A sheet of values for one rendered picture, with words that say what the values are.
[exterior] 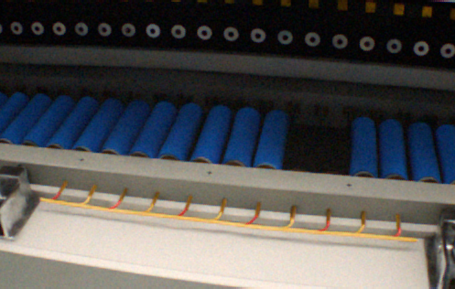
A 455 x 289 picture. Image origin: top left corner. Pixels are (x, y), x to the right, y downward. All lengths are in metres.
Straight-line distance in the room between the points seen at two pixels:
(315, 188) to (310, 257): 0.04
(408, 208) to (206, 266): 0.12
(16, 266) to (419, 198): 0.24
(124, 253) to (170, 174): 0.06
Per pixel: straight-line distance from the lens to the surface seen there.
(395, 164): 0.37
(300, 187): 0.34
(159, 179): 0.35
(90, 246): 0.34
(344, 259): 0.33
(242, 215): 0.34
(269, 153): 0.37
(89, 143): 0.39
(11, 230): 0.36
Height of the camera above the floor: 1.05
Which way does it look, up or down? 16 degrees down
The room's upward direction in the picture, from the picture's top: 2 degrees clockwise
